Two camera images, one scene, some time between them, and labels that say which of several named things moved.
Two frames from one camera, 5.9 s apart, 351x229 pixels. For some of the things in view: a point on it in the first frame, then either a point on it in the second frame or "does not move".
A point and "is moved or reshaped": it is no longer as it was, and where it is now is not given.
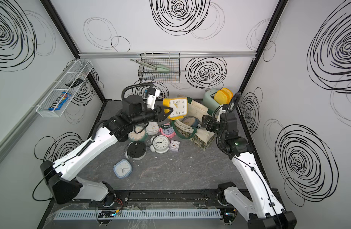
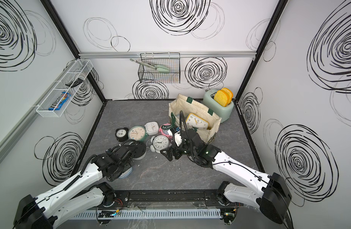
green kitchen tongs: (159, 67) does not move
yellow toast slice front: (221, 97) does not move
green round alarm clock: (139, 136) does not move
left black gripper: (159, 115) → (129, 165)
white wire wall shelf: (58, 98) does not move
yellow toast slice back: (229, 94) does not move
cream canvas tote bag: (202, 138) is moved or reshaped
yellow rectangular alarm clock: (179, 106) → (194, 120)
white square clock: (152, 128) does not move
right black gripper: (206, 120) → (170, 155)
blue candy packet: (60, 101) does not move
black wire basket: (171, 60) does not move
